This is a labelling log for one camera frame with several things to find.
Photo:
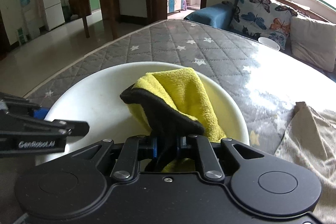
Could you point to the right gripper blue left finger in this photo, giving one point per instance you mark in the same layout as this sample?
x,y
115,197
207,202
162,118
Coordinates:
x,y
154,147

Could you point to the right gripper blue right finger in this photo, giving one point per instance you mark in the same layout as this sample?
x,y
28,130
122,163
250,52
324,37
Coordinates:
x,y
182,142

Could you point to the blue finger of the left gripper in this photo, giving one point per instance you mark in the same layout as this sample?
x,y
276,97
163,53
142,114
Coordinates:
x,y
40,113

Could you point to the yellow and black cleaning cloth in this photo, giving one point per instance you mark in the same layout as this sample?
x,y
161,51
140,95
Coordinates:
x,y
171,105

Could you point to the large white bowl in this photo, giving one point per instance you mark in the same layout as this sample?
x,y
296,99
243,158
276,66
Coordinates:
x,y
96,100

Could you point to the white bowl on sofa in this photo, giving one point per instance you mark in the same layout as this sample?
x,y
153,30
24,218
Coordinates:
x,y
269,43

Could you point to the water dispenser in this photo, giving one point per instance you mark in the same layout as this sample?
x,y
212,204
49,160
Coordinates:
x,y
30,19

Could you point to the grey towel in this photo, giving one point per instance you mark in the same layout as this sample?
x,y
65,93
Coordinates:
x,y
309,141

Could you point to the white refrigerator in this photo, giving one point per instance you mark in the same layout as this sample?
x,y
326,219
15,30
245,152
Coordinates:
x,y
52,13

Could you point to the blue sofa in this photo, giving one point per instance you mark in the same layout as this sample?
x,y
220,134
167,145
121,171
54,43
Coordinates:
x,y
220,16

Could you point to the large butterfly pillow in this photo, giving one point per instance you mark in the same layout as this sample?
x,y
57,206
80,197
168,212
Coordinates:
x,y
263,18

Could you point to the plain white pillow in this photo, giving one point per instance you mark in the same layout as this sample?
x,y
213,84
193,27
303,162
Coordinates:
x,y
313,41

